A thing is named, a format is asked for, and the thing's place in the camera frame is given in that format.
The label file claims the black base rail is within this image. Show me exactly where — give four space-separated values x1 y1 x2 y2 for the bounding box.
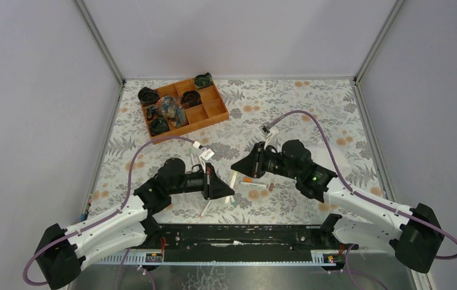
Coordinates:
136 224 349 266

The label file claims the white pen orange tip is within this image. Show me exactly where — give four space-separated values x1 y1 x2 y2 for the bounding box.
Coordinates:
200 200 212 219

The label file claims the colourful crumpled wrapper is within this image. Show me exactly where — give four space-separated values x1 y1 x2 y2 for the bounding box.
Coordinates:
144 95 189 128

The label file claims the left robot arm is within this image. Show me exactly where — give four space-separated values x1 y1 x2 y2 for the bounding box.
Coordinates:
35 158 235 289

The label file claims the white pen teal tip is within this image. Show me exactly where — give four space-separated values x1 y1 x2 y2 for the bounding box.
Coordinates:
224 196 237 205

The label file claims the white pen with label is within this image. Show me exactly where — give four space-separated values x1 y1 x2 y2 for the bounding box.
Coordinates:
240 182 267 188

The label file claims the black roll top tray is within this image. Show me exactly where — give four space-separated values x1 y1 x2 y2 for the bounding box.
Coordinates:
193 72 213 90

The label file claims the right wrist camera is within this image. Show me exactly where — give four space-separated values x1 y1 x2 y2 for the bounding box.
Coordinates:
259 122 279 148

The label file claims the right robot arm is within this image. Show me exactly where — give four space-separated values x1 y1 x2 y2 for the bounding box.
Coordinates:
231 140 444 273

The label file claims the black roll middle tray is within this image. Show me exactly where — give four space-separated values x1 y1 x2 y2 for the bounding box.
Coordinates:
181 91 202 109

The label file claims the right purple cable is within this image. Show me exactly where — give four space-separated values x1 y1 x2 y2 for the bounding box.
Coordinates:
259 110 457 290

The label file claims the black roll bottom tray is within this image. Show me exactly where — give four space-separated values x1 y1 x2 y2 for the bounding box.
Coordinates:
149 117 170 136

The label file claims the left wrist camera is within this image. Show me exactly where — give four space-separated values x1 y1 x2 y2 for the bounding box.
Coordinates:
199 148 215 163

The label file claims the orange wooden divided tray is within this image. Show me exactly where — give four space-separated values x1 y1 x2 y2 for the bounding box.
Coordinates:
141 78 229 142

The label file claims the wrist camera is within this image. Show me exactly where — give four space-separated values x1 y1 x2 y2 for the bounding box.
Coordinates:
259 122 279 148
199 148 215 163

